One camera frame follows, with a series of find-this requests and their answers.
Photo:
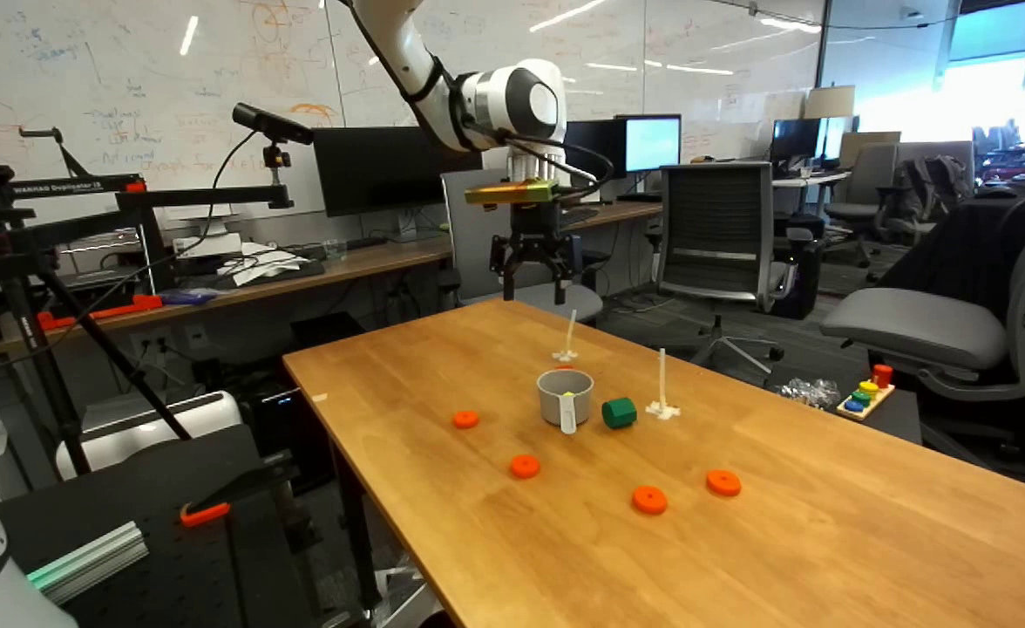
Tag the long wooden desk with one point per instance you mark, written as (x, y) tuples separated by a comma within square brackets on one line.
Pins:
[(348, 267)]

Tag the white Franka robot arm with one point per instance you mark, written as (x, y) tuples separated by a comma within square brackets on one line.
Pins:
[(513, 104)]

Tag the distant computer monitor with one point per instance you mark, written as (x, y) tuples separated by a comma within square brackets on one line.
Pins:
[(792, 140)]

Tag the clear plastic pieces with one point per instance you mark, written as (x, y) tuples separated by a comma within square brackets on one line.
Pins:
[(812, 391)]

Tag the black mesh office chair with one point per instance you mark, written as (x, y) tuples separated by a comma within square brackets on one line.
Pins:
[(714, 220)]

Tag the white peg stand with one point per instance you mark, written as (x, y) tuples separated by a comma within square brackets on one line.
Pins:
[(565, 354), (661, 386)]

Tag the wrist camera with tan mount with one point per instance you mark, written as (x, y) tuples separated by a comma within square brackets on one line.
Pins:
[(509, 195)]

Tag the orange disc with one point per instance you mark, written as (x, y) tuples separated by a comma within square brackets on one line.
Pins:
[(721, 483), (651, 499), (465, 419), (523, 465)]

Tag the dark computer monitor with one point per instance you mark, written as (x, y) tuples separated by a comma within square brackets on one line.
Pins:
[(598, 148)]

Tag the white box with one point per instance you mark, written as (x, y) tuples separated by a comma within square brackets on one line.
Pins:
[(150, 426)]

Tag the black side table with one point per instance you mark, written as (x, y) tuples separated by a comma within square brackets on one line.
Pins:
[(883, 426)]

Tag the large dark monitor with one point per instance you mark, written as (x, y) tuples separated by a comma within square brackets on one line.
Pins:
[(360, 169)]

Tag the white papers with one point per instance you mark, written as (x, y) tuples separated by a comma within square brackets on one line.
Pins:
[(255, 267)]

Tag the aluminium bar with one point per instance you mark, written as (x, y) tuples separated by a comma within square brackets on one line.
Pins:
[(95, 556)]

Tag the beige lampshade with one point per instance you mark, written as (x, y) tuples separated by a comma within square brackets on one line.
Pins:
[(828, 104)]

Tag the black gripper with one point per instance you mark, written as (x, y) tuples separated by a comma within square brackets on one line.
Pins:
[(533, 248)]

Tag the black camera tripod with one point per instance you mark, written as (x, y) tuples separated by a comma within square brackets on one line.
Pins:
[(71, 185)]

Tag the grey measuring cup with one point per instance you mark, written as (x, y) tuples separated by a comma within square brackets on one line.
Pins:
[(561, 404)]

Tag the black stereo camera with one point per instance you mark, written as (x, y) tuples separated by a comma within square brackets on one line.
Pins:
[(268, 120)]

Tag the colourful stacking toy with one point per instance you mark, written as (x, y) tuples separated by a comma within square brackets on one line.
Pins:
[(864, 391)]

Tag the lit computer monitor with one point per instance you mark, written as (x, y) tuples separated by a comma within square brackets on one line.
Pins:
[(654, 140)]

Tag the distant grey office chair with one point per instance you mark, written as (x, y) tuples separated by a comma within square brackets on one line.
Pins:
[(864, 158)]

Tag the orange red clamp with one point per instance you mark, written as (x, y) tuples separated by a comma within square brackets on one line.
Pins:
[(104, 312)]

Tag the green block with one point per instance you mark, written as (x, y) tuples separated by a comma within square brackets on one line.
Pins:
[(618, 414)]

